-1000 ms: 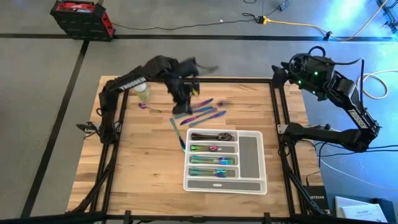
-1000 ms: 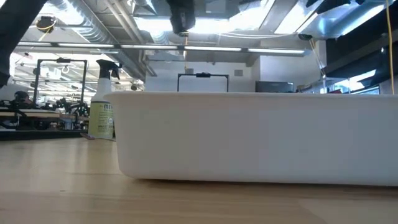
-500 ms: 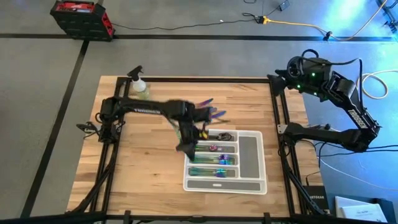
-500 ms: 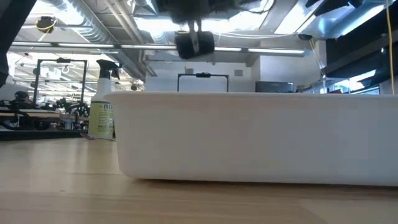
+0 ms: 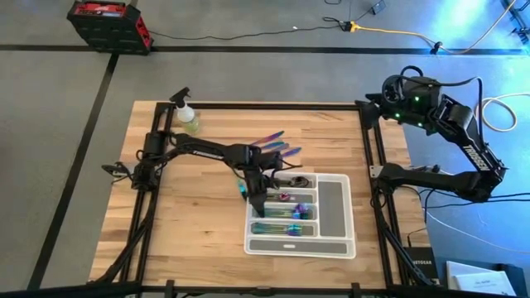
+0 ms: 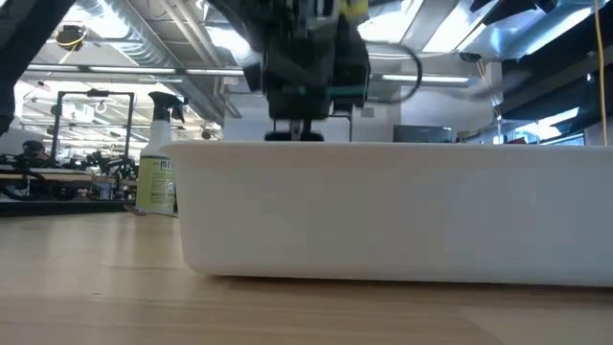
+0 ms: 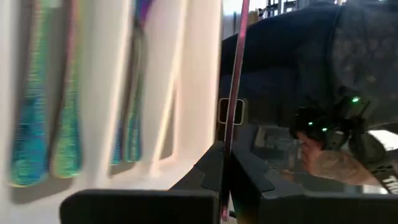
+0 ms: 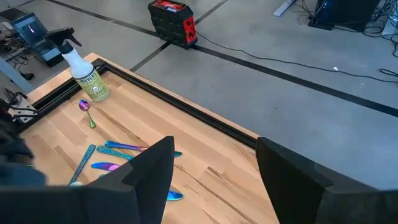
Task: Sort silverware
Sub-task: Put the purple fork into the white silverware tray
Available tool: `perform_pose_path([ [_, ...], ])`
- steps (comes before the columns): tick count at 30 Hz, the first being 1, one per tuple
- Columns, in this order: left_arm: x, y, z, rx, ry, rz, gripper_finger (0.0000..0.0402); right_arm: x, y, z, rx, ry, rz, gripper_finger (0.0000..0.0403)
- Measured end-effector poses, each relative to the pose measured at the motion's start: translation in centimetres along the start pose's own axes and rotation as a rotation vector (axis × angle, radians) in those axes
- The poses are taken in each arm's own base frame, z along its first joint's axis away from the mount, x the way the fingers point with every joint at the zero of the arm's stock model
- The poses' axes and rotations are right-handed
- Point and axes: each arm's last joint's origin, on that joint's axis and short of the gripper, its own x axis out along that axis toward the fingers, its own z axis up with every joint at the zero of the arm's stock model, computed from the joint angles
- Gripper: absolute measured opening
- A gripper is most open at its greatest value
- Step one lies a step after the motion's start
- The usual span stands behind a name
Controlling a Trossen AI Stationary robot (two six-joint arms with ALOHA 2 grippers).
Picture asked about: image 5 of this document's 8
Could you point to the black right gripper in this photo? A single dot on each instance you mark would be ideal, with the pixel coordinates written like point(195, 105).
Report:
point(379, 109)

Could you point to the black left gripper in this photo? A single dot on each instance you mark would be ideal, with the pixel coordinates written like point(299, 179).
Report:
point(256, 182)

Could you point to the iridescent teal purple fork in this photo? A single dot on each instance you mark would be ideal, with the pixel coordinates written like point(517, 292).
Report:
point(302, 207)
point(296, 215)
point(281, 213)

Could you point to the rainbow spoon with red bowl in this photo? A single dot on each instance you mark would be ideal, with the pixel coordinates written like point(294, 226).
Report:
point(283, 196)

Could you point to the iridescent blue purple knife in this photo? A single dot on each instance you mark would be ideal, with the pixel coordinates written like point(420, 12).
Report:
point(282, 148)

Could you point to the white plastic cutlery tray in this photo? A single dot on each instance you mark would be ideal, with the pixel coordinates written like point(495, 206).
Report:
point(331, 207)

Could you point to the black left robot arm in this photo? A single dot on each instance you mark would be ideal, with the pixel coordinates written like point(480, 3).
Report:
point(207, 151)

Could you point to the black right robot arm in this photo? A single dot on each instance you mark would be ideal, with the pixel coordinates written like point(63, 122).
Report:
point(476, 149)

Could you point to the small black power adapter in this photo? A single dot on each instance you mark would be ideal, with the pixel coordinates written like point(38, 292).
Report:
point(378, 7)

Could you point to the spray bottle with yellow liquid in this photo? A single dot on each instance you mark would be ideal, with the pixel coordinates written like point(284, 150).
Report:
point(188, 118)

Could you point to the black metal stand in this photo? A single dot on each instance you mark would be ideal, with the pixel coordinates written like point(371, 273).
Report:
point(517, 20)

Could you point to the red and black tool box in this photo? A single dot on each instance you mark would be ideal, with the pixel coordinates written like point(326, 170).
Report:
point(109, 25)

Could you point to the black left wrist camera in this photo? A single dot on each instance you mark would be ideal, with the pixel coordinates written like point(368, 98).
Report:
point(275, 161)

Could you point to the silver metal bracket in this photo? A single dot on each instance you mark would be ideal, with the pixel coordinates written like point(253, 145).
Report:
point(374, 171)

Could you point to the black aluminium table frame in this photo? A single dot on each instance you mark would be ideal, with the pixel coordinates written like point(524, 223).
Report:
point(265, 106)

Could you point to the black network switch box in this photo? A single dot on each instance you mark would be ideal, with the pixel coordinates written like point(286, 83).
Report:
point(422, 265)

